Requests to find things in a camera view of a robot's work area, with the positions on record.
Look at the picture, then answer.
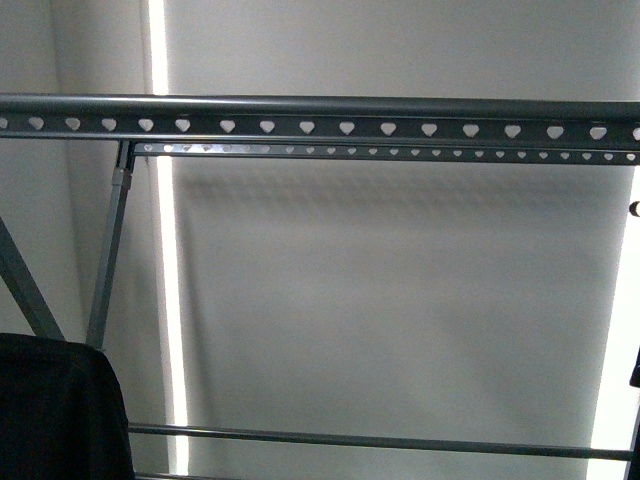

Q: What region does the black printed t-shirt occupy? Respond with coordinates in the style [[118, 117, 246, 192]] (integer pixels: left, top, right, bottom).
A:
[[1, 334, 135, 479]]

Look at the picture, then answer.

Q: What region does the grey metal clothes rack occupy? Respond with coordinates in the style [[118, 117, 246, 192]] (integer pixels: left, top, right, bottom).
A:
[[0, 92, 640, 480]]

